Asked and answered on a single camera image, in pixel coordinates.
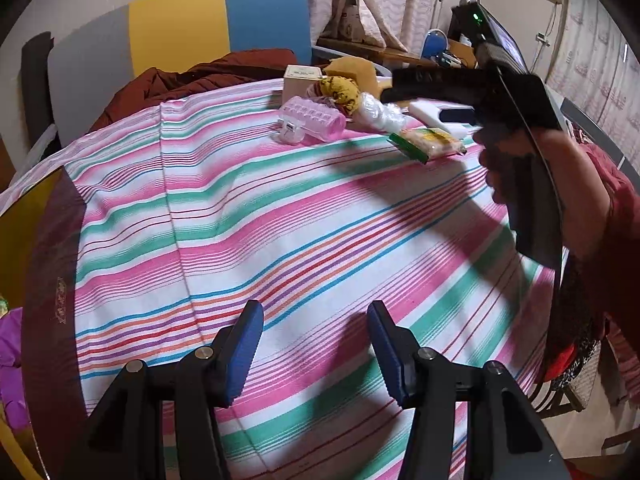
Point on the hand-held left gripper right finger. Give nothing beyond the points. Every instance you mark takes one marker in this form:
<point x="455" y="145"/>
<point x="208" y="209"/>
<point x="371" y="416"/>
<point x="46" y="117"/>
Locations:
<point x="390" y="360"/>

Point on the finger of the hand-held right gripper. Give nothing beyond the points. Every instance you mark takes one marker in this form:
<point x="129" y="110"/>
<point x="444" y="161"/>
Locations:
<point x="430" y="85"/>

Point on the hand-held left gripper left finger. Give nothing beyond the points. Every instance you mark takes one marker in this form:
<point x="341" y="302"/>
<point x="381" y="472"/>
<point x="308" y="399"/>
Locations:
<point x="245" y="355"/>

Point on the white rectangular block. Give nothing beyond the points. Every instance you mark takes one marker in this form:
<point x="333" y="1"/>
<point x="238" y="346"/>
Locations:
<point x="425" y="112"/>

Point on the yellow green snack packet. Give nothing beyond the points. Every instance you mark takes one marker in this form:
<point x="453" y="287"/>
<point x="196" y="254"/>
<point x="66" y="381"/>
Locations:
<point x="430" y="142"/>

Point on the clear plastic bag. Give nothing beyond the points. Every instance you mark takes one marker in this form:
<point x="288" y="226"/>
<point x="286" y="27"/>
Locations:
<point x="380" y="115"/>

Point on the yellow sponge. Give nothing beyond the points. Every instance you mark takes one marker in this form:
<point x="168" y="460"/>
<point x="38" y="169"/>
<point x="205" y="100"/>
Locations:
<point x="360" y="67"/>

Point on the yellow spotted cloth item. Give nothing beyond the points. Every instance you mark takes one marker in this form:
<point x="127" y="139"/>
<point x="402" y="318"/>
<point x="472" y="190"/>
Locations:
<point x="340" y="90"/>

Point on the pink hair roller pack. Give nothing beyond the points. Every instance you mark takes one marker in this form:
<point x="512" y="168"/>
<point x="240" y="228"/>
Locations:
<point x="312" y="117"/>

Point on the gold tin box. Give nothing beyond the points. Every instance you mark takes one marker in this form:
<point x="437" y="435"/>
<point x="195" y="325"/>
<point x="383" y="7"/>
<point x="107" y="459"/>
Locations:
<point x="50" y="260"/>

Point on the purple snack packet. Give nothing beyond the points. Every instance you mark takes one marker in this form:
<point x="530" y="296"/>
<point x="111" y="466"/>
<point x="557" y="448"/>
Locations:
<point x="10" y="360"/>

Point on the person's right forearm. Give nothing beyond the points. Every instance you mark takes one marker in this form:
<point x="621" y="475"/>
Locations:
<point x="620" y="240"/>

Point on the person's right hand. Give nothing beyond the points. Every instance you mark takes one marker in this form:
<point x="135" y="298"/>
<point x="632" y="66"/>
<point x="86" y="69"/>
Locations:
<point x="580" y="195"/>

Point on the blue round desk fan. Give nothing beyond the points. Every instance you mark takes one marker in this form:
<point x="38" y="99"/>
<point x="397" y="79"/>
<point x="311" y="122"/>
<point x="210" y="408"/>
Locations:
<point x="434" y="44"/>

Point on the black cabinet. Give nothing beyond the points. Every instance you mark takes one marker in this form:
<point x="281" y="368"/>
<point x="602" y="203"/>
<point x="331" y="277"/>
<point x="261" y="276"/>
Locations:
<point x="457" y="30"/>

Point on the wooden side table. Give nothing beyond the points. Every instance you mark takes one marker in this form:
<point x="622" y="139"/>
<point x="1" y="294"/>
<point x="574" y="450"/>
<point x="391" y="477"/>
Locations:
<point x="360" y="47"/>

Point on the beige small box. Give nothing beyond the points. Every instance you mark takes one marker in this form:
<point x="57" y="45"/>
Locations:
<point x="300" y="87"/>

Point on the striped tablecloth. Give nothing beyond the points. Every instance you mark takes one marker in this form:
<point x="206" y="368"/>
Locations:
<point x="300" y="235"/>

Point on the dark patterned cloth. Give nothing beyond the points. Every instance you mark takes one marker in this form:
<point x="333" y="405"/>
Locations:
<point x="570" y="320"/>

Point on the brown jacket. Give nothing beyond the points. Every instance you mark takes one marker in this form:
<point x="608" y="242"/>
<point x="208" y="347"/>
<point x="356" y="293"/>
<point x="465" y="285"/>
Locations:
<point x="200" y="80"/>

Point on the grey yellow blue chair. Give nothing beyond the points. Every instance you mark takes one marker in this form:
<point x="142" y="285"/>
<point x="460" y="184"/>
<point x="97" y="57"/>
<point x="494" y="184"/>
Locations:
<point x="175" y="25"/>

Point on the black rolled mat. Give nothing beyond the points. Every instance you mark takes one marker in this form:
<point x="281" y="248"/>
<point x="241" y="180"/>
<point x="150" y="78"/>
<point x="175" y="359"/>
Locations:
<point x="35" y="85"/>

